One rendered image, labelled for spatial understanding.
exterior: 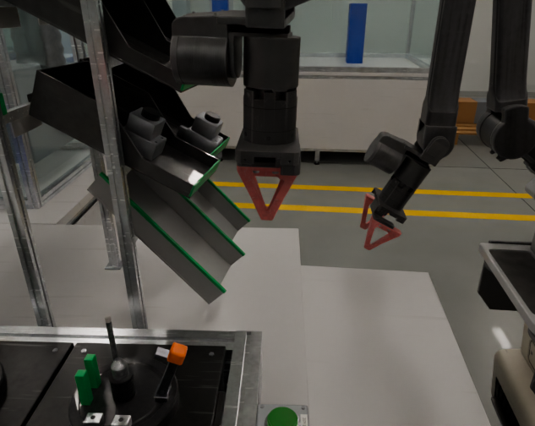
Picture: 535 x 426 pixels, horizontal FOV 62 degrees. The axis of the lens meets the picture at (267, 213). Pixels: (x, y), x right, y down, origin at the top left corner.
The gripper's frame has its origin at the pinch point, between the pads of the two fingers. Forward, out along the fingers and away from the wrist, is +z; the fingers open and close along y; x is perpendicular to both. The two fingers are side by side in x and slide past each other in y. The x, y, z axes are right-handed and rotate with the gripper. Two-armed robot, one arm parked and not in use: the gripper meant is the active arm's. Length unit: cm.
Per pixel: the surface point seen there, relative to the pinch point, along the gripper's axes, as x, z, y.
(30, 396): -31.7, 27.3, 4.4
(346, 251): 46, 123, -206
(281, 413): 2.8, 26.2, 6.0
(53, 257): -57, 39, -50
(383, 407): 19.8, 37.1, -5.5
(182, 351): -9.9, 16.8, 5.5
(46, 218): -70, 40, -73
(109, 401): -19.7, 25.0, 6.5
